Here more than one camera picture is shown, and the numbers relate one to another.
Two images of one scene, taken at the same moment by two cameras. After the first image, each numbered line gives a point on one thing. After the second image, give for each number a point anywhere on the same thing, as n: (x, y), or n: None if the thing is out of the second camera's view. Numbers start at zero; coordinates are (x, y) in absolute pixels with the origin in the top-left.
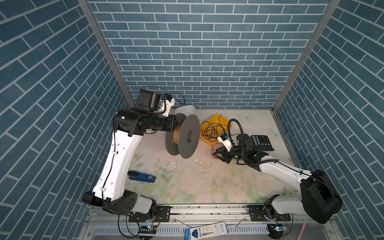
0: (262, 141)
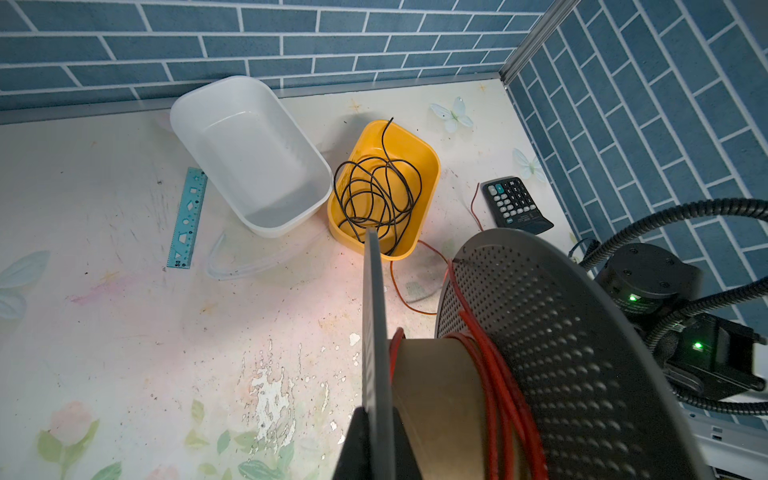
0: (512, 207)
